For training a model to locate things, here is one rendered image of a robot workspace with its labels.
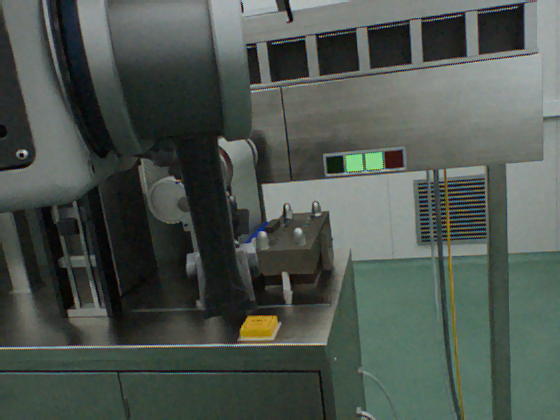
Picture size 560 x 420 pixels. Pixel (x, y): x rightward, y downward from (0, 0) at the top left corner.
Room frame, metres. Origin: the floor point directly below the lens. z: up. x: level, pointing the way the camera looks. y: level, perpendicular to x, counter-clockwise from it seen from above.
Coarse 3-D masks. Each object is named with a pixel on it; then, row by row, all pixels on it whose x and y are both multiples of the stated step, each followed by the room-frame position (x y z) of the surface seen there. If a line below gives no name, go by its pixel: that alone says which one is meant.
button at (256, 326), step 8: (248, 320) 1.09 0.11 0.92; (256, 320) 1.09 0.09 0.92; (264, 320) 1.08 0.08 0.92; (272, 320) 1.08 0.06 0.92; (248, 328) 1.05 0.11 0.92; (256, 328) 1.05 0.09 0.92; (264, 328) 1.04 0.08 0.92; (272, 328) 1.05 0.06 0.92; (248, 336) 1.05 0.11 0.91; (256, 336) 1.04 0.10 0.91; (264, 336) 1.04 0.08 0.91
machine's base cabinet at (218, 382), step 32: (352, 288) 1.57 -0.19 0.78; (352, 320) 1.49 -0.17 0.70; (352, 352) 1.42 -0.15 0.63; (0, 384) 1.21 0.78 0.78; (32, 384) 1.19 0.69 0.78; (64, 384) 1.16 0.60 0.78; (96, 384) 1.14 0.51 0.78; (128, 384) 1.12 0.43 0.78; (160, 384) 1.10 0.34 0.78; (192, 384) 1.09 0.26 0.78; (224, 384) 1.07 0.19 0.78; (256, 384) 1.05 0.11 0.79; (288, 384) 1.03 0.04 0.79; (320, 384) 1.03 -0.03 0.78; (352, 384) 1.35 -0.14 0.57; (0, 416) 1.21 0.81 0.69; (32, 416) 1.19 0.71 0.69; (64, 416) 1.17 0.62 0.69; (96, 416) 1.15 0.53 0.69; (128, 416) 1.12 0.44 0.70; (160, 416) 1.11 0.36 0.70; (192, 416) 1.09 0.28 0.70; (224, 416) 1.07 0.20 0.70; (256, 416) 1.05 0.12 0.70; (288, 416) 1.03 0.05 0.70; (320, 416) 1.02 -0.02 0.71; (352, 416) 1.28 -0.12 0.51
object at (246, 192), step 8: (248, 176) 1.48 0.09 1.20; (232, 184) 1.33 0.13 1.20; (240, 184) 1.40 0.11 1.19; (248, 184) 1.47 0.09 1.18; (256, 184) 1.55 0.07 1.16; (232, 192) 1.33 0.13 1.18; (240, 192) 1.39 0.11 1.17; (248, 192) 1.46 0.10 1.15; (256, 192) 1.54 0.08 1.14; (240, 200) 1.38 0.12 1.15; (248, 200) 1.45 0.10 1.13; (256, 200) 1.53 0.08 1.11; (240, 208) 1.37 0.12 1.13; (248, 208) 1.44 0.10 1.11; (256, 208) 1.52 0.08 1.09; (256, 216) 1.51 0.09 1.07; (256, 224) 1.50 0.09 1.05; (240, 240) 1.33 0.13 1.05
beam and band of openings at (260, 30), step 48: (384, 0) 1.55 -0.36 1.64; (432, 0) 1.52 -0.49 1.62; (480, 0) 1.49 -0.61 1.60; (528, 0) 1.46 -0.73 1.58; (288, 48) 1.69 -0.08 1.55; (336, 48) 1.66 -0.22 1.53; (384, 48) 1.62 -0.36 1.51; (432, 48) 1.59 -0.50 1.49; (480, 48) 1.56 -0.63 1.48; (528, 48) 1.47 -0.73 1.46
